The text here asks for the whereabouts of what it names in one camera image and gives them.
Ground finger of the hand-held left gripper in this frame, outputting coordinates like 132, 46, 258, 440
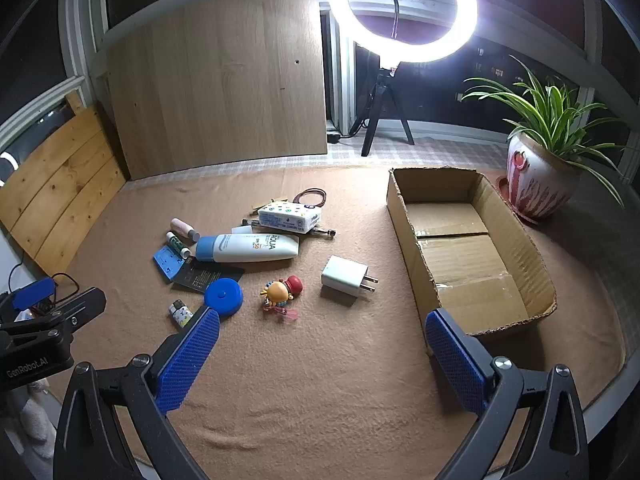
0, 277, 56, 317
0, 287, 107, 348

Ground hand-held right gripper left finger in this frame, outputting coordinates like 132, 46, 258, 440
52, 305, 221, 480

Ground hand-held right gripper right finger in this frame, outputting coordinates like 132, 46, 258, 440
425, 308, 591, 480

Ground patterned sachet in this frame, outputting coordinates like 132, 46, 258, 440
167, 300, 194, 330

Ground blue round tape measure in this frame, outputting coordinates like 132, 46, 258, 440
204, 277, 245, 315

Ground black card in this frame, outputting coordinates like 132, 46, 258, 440
172, 255, 246, 295

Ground blue plastic card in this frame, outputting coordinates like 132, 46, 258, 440
153, 245, 193, 282

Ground cardboard box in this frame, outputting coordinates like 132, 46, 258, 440
386, 166, 558, 356

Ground green lip balm tube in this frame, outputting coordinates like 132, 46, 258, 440
166, 231, 192, 258

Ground orange toy keychain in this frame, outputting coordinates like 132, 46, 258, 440
259, 275, 304, 323

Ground white sunscreen tube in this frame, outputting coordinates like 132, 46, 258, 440
195, 233, 300, 264

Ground small pink bottle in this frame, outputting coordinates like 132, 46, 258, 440
170, 217, 201, 242

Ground white charger plug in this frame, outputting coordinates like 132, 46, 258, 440
320, 255, 379, 301

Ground patterned tissue packet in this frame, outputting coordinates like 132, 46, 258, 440
257, 200, 322, 234

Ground black gel pen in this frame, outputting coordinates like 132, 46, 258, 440
242, 217, 335, 238

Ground dark red hair ties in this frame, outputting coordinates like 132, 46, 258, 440
294, 188, 327, 207

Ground person's left forearm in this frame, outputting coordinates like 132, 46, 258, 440
0, 380, 58, 461

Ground wooden slat panel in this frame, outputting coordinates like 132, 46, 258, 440
0, 90, 128, 276

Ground red pot saucer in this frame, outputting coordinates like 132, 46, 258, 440
495, 175, 543, 226

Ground white and red flowerpot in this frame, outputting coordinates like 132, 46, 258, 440
506, 127, 583, 221

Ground checkered cloth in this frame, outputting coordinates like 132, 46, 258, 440
122, 137, 640, 411

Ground black tripod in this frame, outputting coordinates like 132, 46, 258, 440
347, 67, 416, 157

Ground green spider plant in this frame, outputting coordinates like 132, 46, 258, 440
460, 55, 633, 208

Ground light wooden board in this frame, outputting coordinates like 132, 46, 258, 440
102, 0, 329, 181

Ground black phone clamp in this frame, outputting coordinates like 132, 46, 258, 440
370, 0, 406, 41

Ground black cable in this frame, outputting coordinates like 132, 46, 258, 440
50, 272, 83, 306

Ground white ring light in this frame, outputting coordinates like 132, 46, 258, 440
327, 0, 478, 65

